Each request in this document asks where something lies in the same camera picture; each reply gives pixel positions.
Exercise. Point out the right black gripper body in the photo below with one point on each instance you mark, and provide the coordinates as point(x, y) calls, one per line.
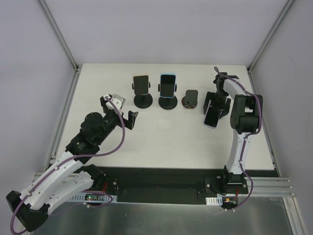
point(217, 100)

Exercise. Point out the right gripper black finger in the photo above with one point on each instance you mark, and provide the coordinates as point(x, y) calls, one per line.
point(209, 96)
point(225, 108)

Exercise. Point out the black phone lavender case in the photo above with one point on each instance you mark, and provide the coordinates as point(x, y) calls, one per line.
point(212, 117)

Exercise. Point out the black round-base phone stand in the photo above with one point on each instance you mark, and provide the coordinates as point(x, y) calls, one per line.
point(141, 101)

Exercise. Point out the black phone cream case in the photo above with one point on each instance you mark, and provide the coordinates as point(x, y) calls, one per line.
point(141, 84)

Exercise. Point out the black phone blue case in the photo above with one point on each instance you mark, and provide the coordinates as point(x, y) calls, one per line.
point(167, 86)

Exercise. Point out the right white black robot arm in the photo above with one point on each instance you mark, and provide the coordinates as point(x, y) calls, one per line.
point(245, 111)

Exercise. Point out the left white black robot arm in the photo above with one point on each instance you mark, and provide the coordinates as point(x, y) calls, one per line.
point(69, 175)

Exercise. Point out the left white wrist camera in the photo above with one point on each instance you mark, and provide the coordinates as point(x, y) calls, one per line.
point(107, 100)

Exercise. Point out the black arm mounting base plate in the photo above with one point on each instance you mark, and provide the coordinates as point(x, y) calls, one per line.
point(166, 185)

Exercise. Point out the left white slotted cable duct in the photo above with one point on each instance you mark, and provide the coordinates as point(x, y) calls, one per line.
point(92, 197)

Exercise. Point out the white slotted cable duct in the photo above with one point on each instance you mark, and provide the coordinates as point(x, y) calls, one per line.
point(214, 201)
point(92, 197)

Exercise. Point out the aluminium extrusion rail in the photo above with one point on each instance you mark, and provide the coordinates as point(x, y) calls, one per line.
point(260, 183)

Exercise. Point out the right white slotted cable duct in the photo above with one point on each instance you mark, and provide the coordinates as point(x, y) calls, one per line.
point(214, 201)

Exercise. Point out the left aluminium frame post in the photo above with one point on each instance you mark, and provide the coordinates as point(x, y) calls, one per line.
point(58, 34)

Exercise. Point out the aluminium frame post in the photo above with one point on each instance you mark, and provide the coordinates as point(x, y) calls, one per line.
point(276, 24)
point(58, 34)

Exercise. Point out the right aluminium frame post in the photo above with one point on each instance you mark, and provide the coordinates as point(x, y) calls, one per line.
point(276, 24)

